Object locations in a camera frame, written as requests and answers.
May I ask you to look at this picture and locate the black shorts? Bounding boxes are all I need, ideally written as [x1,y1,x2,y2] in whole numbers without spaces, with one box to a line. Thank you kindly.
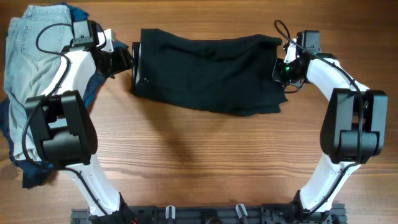
[132,29,287,116]

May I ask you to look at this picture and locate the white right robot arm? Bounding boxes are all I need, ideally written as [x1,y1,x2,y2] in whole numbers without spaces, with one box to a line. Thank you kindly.
[272,30,388,215]

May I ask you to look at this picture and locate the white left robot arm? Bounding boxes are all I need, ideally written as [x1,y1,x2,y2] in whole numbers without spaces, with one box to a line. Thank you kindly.
[22,20,136,223]

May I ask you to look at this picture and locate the light blue denim shorts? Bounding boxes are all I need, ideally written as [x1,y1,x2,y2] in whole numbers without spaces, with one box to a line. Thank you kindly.
[4,5,73,160]

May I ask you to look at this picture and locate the navy blue garment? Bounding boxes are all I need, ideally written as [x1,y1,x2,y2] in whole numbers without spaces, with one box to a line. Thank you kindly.
[0,2,129,189]

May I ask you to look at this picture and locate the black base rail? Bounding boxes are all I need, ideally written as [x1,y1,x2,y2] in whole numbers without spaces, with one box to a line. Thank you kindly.
[70,203,346,224]

